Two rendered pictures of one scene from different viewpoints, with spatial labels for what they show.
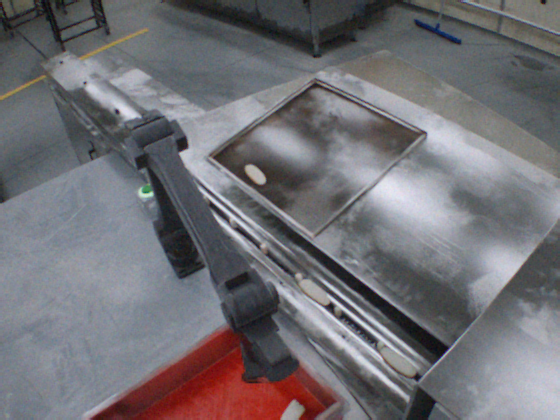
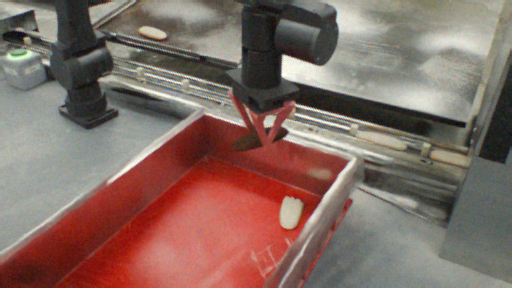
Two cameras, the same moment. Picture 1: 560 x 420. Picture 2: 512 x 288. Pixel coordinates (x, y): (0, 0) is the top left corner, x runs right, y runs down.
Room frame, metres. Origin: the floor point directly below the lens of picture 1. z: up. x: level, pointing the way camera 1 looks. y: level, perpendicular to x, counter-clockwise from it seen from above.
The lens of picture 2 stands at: (-0.08, 0.32, 1.34)
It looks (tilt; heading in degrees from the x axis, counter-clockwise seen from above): 35 degrees down; 335
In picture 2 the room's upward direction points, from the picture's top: straight up
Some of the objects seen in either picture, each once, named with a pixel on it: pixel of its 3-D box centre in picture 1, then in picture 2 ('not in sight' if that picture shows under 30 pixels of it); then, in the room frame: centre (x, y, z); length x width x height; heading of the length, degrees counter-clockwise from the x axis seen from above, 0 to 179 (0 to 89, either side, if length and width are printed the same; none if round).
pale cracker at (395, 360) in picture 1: (398, 361); (381, 139); (0.47, -0.22, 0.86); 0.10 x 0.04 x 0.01; 35
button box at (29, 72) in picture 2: (152, 203); (26, 74); (1.12, 0.40, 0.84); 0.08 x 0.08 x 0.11; 35
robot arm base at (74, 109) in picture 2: (181, 250); (85, 98); (0.89, 0.28, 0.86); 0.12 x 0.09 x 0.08; 26
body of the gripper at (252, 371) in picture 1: (258, 344); (261, 68); (0.43, 0.07, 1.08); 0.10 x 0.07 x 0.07; 5
